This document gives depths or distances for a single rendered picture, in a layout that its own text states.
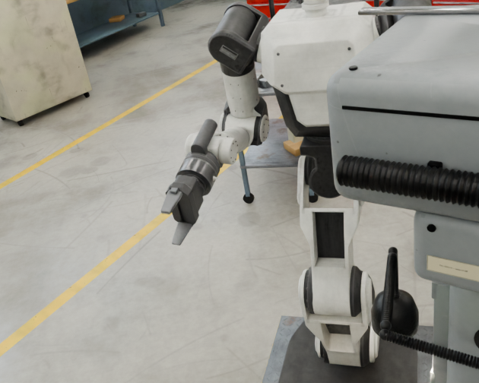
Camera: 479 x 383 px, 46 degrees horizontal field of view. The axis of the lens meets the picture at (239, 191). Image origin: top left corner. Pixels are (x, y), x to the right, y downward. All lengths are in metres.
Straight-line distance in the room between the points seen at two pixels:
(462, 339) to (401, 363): 1.30
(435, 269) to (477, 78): 0.23
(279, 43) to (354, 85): 0.76
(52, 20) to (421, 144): 6.33
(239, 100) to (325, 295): 0.58
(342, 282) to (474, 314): 0.87
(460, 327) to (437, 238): 0.15
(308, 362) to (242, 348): 0.94
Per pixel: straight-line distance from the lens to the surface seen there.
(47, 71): 6.81
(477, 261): 0.68
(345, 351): 1.88
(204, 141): 1.33
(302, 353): 2.13
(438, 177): 0.59
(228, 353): 2.98
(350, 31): 1.34
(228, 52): 1.45
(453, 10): 0.81
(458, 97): 0.59
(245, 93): 1.55
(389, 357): 2.10
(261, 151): 4.11
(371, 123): 0.62
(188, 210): 1.28
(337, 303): 1.62
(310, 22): 1.37
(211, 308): 3.26
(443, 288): 0.86
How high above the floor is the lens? 2.10
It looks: 29 degrees down
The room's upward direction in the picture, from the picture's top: 10 degrees counter-clockwise
